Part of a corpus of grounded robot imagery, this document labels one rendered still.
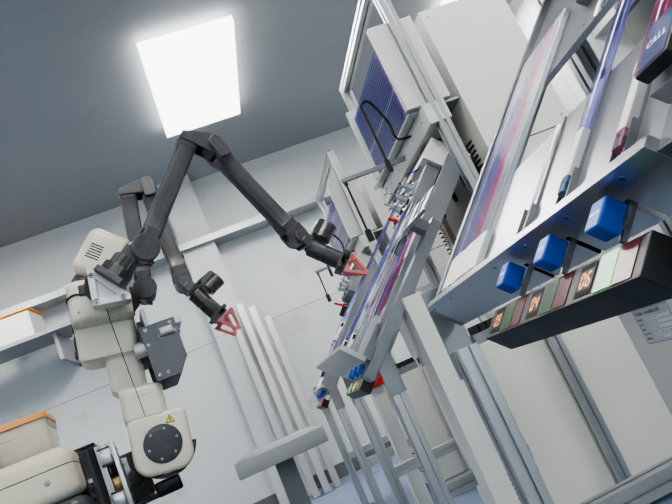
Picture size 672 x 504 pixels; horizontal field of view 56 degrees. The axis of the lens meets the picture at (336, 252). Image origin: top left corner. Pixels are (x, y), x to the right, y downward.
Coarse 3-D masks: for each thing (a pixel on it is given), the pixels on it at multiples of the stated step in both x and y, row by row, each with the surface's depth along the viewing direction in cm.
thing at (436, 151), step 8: (432, 144) 206; (440, 144) 207; (424, 152) 208; (432, 152) 206; (440, 152) 206; (448, 152) 206; (424, 160) 206; (432, 160) 205; (440, 160) 205; (416, 168) 214; (416, 176) 219; (400, 192) 253; (408, 192) 234
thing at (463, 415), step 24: (408, 312) 164; (432, 336) 163; (432, 360) 161; (456, 384) 160; (456, 408) 158; (456, 432) 161; (480, 432) 158; (480, 456) 156; (480, 480) 157; (504, 480) 155
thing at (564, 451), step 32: (608, 320) 194; (512, 352) 189; (544, 352) 190; (576, 352) 191; (608, 352) 192; (512, 384) 186; (544, 384) 187; (608, 384) 189; (640, 384) 190; (480, 416) 208; (544, 416) 185; (576, 416) 186; (608, 416) 187; (640, 416) 188; (544, 448) 182; (576, 448) 183; (640, 448) 185; (544, 480) 180; (576, 480) 181; (608, 480) 182
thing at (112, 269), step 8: (112, 256) 174; (120, 256) 172; (104, 264) 171; (112, 264) 170; (120, 264) 171; (128, 264) 172; (136, 264) 175; (96, 272) 169; (104, 272) 167; (112, 272) 169; (120, 272) 170; (128, 272) 172; (112, 280) 168; (120, 280) 167; (128, 280) 173
